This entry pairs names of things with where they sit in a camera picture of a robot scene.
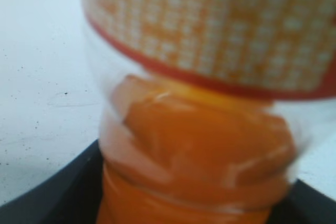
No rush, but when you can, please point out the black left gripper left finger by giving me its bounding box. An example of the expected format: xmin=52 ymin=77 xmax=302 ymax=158
xmin=1 ymin=141 xmax=102 ymax=223

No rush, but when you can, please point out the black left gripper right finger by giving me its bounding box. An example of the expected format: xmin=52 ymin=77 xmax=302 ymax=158
xmin=267 ymin=180 xmax=336 ymax=224

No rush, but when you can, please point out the orange Mirinda soda bottle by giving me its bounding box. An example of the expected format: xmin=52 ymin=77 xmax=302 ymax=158
xmin=82 ymin=0 xmax=335 ymax=223

